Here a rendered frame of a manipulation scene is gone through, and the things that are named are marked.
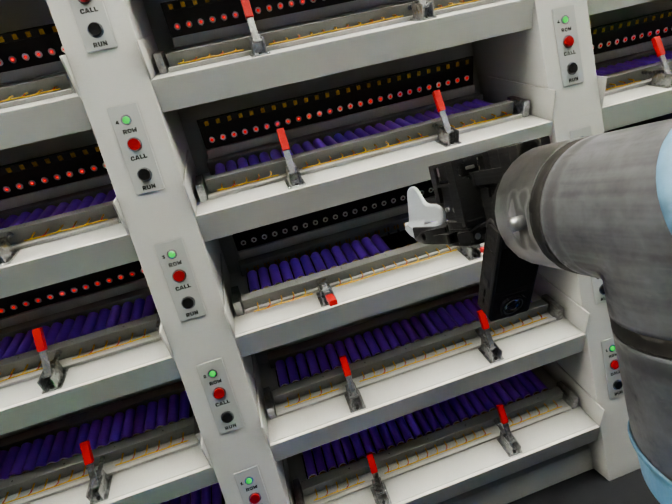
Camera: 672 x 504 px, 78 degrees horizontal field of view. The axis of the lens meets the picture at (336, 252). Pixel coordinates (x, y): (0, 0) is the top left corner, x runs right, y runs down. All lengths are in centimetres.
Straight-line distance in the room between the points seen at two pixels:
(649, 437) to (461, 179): 23
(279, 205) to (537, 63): 49
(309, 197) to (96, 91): 33
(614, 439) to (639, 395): 77
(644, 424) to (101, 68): 69
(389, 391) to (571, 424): 39
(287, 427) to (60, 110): 59
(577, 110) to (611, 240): 62
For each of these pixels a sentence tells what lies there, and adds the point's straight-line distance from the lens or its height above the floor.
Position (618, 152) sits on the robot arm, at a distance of 26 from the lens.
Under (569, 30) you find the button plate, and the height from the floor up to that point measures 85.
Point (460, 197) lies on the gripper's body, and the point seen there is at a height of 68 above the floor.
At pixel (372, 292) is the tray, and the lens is 69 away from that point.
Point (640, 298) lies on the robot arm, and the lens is 25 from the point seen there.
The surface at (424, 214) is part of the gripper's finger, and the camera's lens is 47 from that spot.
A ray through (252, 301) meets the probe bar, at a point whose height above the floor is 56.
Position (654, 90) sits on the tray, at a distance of 98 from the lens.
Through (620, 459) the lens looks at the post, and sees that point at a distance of 109.
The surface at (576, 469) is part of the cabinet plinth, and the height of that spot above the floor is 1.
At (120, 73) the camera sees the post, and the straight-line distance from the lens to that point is 69.
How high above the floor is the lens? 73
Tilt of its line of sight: 11 degrees down
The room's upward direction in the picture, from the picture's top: 15 degrees counter-clockwise
